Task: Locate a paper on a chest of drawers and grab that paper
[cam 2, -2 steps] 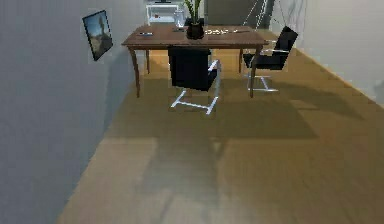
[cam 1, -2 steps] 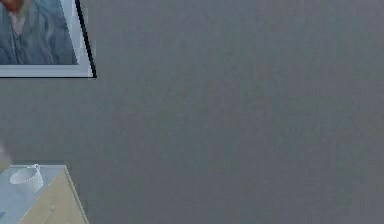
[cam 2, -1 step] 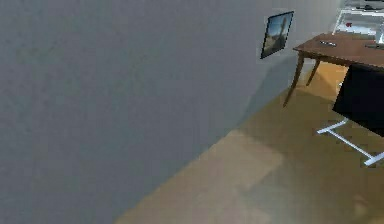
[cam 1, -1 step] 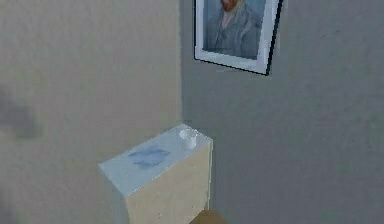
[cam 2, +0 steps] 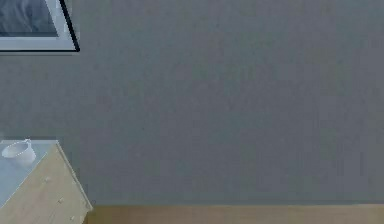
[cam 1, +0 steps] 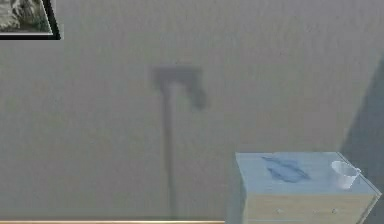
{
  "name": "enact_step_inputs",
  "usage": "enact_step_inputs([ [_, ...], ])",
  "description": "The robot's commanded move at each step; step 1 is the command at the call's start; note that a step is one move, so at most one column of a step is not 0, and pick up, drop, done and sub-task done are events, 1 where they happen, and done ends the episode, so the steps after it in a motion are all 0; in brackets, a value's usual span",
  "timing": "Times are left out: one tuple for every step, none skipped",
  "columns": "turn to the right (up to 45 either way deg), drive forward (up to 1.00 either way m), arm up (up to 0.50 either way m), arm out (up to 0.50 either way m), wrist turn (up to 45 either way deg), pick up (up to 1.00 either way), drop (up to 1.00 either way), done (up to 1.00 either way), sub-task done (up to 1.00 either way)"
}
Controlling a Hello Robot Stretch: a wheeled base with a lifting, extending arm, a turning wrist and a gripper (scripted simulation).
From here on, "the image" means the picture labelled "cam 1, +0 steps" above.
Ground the white cup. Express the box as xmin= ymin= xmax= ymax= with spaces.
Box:
xmin=330 ymin=160 xmax=362 ymax=191

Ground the pale wooden chest of drawers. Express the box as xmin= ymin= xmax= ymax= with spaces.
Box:
xmin=226 ymin=151 xmax=383 ymax=224

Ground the black framed wall picture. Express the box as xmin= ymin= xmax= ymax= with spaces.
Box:
xmin=0 ymin=0 xmax=62 ymax=41

